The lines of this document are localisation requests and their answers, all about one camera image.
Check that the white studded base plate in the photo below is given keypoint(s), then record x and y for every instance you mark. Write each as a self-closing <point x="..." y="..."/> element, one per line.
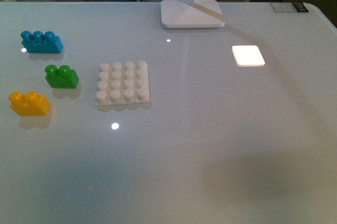
<point x="123" y="84"/>

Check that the white desk lamp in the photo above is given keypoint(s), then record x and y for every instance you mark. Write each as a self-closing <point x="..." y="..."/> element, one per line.
<point x="191" y="14"/>

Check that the yellow two-stud toy block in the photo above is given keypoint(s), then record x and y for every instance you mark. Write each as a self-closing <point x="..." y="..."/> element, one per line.
<point x="29" y="104"/>

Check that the blue three-stud toy block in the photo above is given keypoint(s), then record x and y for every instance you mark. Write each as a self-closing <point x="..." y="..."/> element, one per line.
<point x="39" y="42"/>

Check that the black and white table label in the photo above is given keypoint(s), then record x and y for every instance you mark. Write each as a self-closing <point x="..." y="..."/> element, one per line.
<point x="289" y="7"/>

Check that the green two-stud toy block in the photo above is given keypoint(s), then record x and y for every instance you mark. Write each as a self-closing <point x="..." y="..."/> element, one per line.
<point x="61" y="78"/>

